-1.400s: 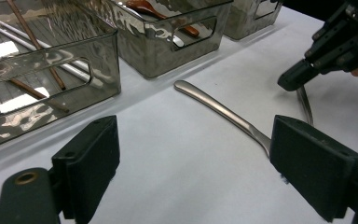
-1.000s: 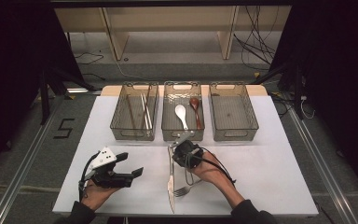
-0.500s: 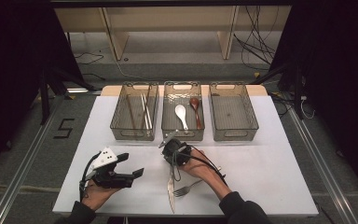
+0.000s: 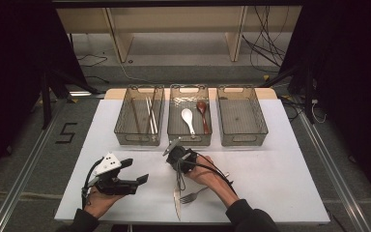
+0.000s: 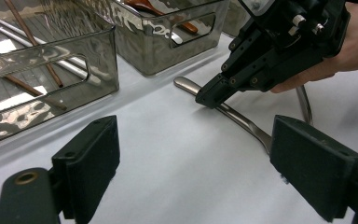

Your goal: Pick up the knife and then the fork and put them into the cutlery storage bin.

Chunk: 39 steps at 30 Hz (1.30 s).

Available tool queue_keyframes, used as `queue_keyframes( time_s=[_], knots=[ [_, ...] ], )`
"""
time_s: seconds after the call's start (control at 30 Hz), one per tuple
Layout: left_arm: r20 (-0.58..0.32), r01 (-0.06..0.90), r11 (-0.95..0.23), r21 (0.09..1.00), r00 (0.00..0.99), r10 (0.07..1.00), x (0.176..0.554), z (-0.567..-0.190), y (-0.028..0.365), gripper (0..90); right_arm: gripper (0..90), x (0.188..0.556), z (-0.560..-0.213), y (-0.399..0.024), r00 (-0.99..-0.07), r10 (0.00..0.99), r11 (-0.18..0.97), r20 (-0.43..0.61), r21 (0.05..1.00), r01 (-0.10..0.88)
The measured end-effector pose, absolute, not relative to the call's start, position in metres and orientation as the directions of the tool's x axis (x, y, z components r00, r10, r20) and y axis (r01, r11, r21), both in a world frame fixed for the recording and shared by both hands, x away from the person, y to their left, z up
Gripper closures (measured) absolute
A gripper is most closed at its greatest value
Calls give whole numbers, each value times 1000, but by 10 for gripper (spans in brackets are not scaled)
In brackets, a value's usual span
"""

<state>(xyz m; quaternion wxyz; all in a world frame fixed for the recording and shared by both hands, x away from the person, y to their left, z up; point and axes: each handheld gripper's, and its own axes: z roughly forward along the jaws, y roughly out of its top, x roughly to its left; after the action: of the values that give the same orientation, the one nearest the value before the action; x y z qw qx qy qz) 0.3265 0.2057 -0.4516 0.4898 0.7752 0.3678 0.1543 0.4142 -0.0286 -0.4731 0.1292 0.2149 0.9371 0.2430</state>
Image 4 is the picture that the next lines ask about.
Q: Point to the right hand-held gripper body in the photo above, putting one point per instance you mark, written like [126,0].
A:
[180,158]

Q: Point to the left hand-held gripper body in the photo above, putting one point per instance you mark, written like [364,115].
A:
[109,166]

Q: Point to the smoky clear plastic bin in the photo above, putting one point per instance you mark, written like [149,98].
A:
[128,137]
[188,139]
[241,119]

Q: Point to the metal fork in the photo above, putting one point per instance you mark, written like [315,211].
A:
[186,198]

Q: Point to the white ceramic spoon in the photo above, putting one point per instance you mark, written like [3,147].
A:
[186,115]

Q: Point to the metal table knife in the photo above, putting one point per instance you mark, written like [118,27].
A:
[177,203]

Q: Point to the brown wooden chopstick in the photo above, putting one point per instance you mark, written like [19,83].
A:
[135,117]
[153,103]

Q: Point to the white chopstick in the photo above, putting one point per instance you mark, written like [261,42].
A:
[153,116]
[149,116]

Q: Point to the brown wooden spoon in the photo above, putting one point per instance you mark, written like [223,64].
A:
[201,107]

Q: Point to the person's right hand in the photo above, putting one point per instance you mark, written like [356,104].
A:
[206,174]

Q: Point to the person's left hand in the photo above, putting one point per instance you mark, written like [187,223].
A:
[101,203]

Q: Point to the black metal stand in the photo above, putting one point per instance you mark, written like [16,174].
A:
[308,90]
[46,103]

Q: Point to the beige wooden shelf unit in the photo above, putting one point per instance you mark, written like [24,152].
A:
[174,19]

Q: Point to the dark curtain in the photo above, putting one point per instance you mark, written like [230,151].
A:
[9,64]
[354,80]

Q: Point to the aluminium floor rail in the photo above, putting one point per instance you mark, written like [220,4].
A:
[22,180]
[335,180]

